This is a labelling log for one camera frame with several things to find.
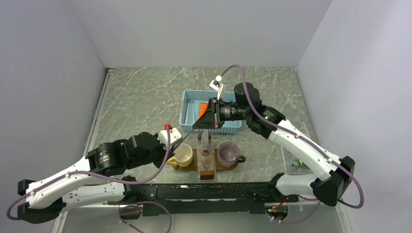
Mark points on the orange toothpaste tube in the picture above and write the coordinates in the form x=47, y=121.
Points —
x=202, y=109

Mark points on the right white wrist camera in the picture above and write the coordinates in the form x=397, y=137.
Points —
x=217, y=85

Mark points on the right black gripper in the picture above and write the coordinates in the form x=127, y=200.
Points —
x=211, y=119

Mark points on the aluminium frame rail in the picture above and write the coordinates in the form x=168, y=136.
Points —
x=98, y=112

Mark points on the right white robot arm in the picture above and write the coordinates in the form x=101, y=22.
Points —
x=331, y=175

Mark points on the mauve ceramic cup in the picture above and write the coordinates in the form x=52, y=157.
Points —
x=229, y=154

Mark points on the clear plastic container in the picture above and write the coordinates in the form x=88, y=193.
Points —
x=288, y=157

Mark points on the yellow ceramic mug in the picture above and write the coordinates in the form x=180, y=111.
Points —
x=183, y=156

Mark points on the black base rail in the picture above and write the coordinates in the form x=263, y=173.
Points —
x=199, y=198

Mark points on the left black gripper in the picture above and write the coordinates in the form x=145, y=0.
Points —
x=164, y=150

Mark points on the clear holder with brown ends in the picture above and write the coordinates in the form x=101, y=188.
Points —
x=206, y=175

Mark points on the light blue toothbrush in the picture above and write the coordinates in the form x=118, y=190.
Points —
x=193, y=112

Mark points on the brown oval wooden tray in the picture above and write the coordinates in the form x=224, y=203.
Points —
x=202, y=162

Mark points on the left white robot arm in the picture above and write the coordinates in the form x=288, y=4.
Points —
x=95, y=177

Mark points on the light blue plastic basket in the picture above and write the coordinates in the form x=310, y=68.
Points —
x=229, y=127

